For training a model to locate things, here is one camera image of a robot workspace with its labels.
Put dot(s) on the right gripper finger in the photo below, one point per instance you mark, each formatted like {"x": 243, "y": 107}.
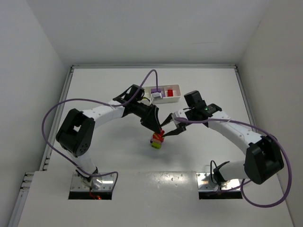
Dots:
{"x": 168, "y": 120}
{"x": 176, "y": 131}

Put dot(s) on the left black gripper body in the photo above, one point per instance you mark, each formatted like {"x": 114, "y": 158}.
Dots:
{"x": 149, "y": 117}

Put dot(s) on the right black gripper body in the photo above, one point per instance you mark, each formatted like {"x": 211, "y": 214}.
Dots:
{"x": 181, "y": 121}

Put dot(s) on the green red purple lego stack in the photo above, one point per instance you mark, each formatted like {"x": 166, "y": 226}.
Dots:
{"x": 156, "y": 141}

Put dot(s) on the red lego brick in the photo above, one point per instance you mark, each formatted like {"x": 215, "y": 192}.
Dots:
{"x": 170, "y": 93}

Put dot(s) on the red and green rounded lego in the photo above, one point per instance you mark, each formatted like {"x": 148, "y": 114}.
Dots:
{"x": 162, "y": 132}

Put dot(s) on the purple lego piece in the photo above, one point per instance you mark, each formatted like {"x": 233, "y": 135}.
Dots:
{"x": 156, "y": 90}

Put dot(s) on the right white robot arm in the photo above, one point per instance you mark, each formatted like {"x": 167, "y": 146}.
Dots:
{"x": 263, "y": 156}

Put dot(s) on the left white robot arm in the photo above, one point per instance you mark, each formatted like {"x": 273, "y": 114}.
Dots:
{"x": 76, "y": 132}

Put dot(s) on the white three-compartment tray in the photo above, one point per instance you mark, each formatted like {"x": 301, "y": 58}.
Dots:
{"x": 176, "y": 91}

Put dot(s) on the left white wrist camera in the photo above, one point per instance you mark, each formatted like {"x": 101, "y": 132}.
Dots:
{"x": 156, "y": 96}

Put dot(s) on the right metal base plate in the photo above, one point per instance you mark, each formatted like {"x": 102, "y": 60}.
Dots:
{"x": 205, "y": 184}

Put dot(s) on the metal base plate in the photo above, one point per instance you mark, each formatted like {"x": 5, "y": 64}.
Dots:
{"x": 205, "y": 184}
{"x": 96, "y": 184}

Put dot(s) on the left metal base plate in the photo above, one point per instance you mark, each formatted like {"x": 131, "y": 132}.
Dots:
{"x": 96, "y": 184}

